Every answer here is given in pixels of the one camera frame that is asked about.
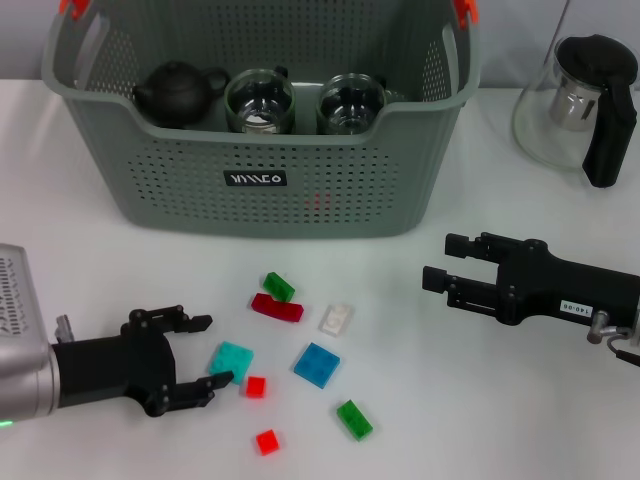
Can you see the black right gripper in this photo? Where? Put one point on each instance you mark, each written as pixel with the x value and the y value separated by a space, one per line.
pixel 565 292

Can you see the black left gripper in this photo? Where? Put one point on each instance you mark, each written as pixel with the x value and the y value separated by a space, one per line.
pixel 110 370

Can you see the teal toy brick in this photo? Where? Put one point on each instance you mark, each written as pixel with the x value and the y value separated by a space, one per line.
pixel 232 357

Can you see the small red toy brick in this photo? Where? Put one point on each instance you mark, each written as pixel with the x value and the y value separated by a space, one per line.
pixel 268 442
pixel 256 387

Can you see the dark red toy brick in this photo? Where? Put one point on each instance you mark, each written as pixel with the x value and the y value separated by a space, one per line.
pixel 275 309

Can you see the green toy brick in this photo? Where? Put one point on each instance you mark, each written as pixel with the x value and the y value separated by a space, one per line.
pixel 355 421
pixel 278 286

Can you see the blue toy brick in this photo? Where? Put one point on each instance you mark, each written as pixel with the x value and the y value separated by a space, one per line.
pixel 315 365

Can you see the white toy brick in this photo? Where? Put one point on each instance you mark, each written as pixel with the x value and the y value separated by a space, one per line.
pixel 257 121
pixel 335 320

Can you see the glass teacup with black base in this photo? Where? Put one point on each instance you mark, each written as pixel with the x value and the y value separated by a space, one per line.
pixel 260 95
pixel 350 110

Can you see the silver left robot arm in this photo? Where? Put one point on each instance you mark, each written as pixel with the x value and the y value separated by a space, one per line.
pixel 25 385

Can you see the grey-green perforated storage bin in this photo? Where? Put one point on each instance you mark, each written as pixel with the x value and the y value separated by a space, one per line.
pixel 325 170

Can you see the silver left wrist stub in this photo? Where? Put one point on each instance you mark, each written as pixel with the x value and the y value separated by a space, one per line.
pixel 63 330

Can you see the black clay teapot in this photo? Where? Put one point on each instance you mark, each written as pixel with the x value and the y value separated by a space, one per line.
pixel 175 92

